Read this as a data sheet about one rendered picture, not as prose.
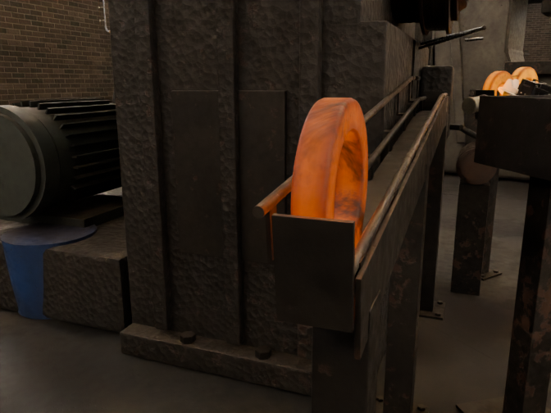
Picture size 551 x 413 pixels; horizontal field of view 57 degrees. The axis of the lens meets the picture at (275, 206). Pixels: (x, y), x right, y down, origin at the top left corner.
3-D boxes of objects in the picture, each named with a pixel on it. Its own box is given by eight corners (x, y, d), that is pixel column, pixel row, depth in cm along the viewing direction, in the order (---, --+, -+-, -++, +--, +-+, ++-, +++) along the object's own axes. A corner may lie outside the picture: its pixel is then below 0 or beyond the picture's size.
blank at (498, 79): (482, 73, 183) (490, 73, 180) (507, 69, 191) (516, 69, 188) (480, 116, 187) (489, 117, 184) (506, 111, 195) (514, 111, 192)
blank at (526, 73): (507, 69, 191) (516, 69, 188) (531, 65, 199) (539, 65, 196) (506, 111, 195) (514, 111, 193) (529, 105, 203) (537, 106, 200)
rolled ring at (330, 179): (370, 87, 57) (341, 87, 58) (324, 117, 41) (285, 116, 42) (367, 238, 63) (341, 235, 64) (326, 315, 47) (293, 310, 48)
